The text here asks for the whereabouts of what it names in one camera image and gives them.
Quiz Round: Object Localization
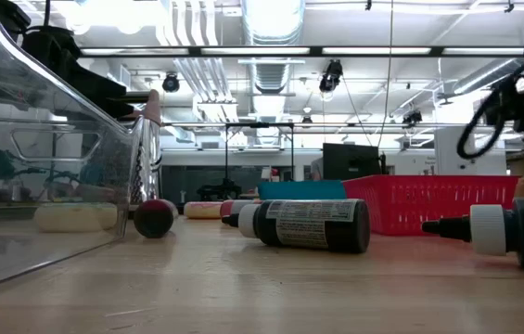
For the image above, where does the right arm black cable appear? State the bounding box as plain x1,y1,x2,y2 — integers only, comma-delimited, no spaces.
455,62,524,161

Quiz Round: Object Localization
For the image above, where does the ceiling-hung black camera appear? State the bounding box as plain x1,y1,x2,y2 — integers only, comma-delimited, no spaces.
401,109,424,129
161,71,182,94
318,58,344,94

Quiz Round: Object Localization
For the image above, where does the overhead black light bar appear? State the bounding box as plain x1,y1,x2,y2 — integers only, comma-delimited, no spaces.
79,45,524,58

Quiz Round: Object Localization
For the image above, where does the pink frosted toy donut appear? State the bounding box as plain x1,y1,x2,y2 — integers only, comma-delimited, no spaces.
183,200,224,220

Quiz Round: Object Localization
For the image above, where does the silver ventilation duct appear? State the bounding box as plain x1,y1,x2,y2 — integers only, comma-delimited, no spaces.
240,0,307,94

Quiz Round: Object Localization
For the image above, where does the pink food colouring bottle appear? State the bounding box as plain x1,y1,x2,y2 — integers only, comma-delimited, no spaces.
219,199,263,220
133,198,180,239

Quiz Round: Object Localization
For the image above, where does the clear plastic bin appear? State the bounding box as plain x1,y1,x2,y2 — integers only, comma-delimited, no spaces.
0,0,161,296

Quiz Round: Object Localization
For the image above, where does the white cabinet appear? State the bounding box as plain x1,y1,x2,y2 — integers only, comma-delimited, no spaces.
433,124,477,177

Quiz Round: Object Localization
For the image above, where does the metal box grater pink trim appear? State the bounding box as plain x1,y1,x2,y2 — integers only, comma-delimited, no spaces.
129,88,164,208

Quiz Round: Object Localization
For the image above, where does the black computer monitor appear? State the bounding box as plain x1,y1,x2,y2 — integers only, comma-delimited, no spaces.
322,142,382,182

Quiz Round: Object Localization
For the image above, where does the black food colouring bottle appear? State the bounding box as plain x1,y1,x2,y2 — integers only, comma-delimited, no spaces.
421,198,524,271
222,198,372,254

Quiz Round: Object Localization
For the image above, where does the teal plastic bin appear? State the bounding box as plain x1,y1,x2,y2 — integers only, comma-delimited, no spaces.
257,180,348,201

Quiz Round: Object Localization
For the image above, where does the red plastic basket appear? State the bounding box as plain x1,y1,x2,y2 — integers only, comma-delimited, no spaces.
341,174,521,237

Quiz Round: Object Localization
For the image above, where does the thin hanging black cable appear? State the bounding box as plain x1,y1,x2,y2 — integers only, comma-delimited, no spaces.
376,0,395,148

